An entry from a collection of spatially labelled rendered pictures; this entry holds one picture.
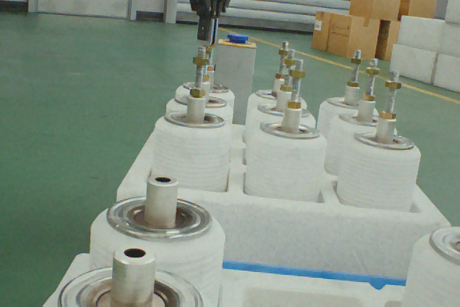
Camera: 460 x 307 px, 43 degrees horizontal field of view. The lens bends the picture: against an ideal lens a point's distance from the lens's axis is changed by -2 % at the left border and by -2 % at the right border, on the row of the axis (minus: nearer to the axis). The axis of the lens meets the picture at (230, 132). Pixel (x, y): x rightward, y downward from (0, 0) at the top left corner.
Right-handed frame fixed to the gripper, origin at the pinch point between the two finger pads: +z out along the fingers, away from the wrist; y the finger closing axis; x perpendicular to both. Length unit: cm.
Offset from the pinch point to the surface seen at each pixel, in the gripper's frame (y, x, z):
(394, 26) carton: -382, -18, 11
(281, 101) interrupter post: -3.1, 11.1, 8.5
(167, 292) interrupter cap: 50, 21, 10
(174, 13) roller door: -445, -233, 29
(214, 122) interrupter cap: 11.3, 7.2, 9.8
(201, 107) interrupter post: 11.6, 5.4, 8.2
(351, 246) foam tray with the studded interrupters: 11.1, 26.0, 21.1
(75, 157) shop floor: -32, -44, 36
